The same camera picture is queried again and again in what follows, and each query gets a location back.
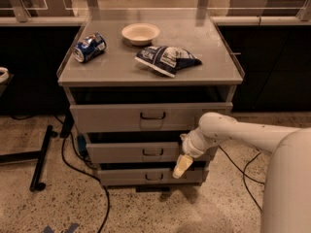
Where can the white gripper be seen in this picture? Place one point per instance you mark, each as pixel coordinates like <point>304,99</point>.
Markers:
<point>189,149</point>

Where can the grey drawer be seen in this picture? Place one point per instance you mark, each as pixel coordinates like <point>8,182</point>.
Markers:
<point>134,152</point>
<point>150,176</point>
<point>143,117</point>

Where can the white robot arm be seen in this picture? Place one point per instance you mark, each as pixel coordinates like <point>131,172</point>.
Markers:
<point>287,193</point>

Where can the grey top drawer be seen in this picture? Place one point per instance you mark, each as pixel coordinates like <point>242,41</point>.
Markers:
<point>143,117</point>

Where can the grey bottom drawer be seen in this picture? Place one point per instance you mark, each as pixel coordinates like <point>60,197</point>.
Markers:
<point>150,176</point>

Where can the grey drawer cabinet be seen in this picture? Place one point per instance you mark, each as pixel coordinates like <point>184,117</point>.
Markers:
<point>116,77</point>

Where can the blue white chip bag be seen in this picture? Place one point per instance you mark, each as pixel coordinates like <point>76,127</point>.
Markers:
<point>167,60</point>

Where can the blue power box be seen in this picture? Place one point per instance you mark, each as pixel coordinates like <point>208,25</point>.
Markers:
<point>81,141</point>

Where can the white paper bowl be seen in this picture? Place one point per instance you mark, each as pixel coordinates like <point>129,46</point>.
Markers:
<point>140,34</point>

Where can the crushed blue soda can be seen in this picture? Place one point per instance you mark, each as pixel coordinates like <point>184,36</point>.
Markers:
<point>89,47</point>

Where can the black metal stand base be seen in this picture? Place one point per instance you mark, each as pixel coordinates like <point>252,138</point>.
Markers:
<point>37,155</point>

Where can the white object at left edge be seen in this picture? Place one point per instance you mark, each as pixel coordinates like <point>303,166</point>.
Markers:
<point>4,74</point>

